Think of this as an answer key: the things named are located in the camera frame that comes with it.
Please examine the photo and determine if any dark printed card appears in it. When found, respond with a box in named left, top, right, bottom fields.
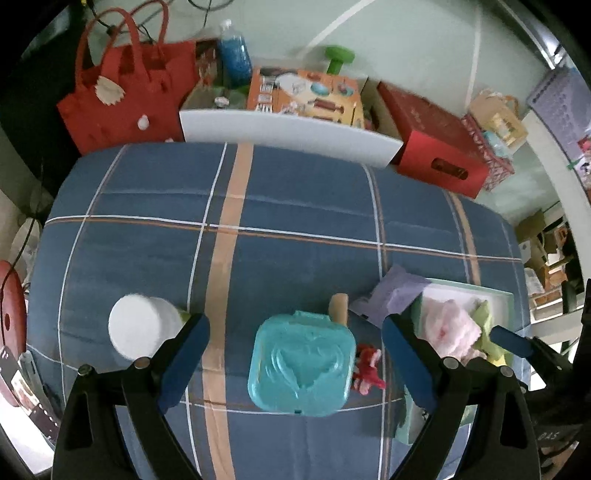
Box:
left=0, top=346, right=63, bottom=444

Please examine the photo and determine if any pink fluffy cloth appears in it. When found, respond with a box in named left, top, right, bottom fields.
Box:
left=422, top=298, right=483, bottom=361

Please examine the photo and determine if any beige tube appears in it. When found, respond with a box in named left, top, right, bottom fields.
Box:
left=328, top=293, right=349, bottom=326

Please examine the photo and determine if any light green tray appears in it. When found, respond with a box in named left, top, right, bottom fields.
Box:
left=394, top=278, right=515, bottom=446

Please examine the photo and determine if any purple cloth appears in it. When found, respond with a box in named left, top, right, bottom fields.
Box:
left=349, top=264, right=431, bottom=329

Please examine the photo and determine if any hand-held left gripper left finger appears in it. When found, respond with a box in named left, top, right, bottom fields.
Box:
left=51, top=313, right=212, bottom=480

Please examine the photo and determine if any red plastic stool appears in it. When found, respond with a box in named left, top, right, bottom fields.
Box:
left=0, top=260, right=26, bottom=407

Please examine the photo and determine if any kraft paper gift bag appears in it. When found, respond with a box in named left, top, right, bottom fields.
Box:
left=468, top=90, right=529, bottom=148

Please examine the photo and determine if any purple dotted wall poster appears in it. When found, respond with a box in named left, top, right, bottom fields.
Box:
left=526, top=69, right=591, bottom=158

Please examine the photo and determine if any blue plastic bottle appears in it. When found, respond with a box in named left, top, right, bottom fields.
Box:
left=217, top=19, right=254, bottom=89

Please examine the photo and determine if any blue plaid bedsheet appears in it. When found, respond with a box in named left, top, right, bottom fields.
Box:
left=28, top=142, right=532, bottom=480

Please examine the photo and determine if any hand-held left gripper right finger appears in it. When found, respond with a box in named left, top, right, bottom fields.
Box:
left=381, top=313, right=541, bottom=480

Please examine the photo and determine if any white storage box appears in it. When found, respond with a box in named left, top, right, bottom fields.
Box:
left=179, top=107, right=404, bottom=169

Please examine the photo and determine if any red patterned gift bag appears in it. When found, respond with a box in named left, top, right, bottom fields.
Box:
left=462, top=115, right=515, bottom=192

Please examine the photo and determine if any stack of cardboard boxes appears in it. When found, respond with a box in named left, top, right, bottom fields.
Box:
left=515, top=210, right=571, bottom=296

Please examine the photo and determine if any red felt tote bag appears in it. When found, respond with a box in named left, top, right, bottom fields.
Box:
left=56, top=0, right=199, bottom=157

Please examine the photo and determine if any teal plastic case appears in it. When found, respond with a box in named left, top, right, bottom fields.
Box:
left=248, top=310, right=357, bottom=418

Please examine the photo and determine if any red cardboard box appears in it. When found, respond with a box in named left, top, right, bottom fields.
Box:
left=376, top=80, right=490, bottom=199

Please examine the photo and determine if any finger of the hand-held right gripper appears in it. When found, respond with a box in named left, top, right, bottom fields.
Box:
left=490, top=324, right=578, bottom=393

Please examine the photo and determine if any red toy figure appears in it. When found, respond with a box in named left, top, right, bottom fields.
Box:
left=353, top=344, right=386, bottom=395

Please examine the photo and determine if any white plastic object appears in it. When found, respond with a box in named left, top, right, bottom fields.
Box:
left=9, top=217, right=44, bottom=278

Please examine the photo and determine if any orange toy box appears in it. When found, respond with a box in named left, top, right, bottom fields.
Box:
left=247, top=67, right=365, bottom=130

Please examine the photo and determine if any green dumbbell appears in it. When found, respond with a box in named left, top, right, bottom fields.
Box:
left=324, top=45, right=355, bottom=75

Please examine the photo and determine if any light green cloth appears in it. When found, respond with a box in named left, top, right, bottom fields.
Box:
left=468, top=299, right=513, bottom=367

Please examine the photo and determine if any white lidded jar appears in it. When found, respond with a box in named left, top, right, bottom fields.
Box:
left=107, top=294, right=192, bottom=361

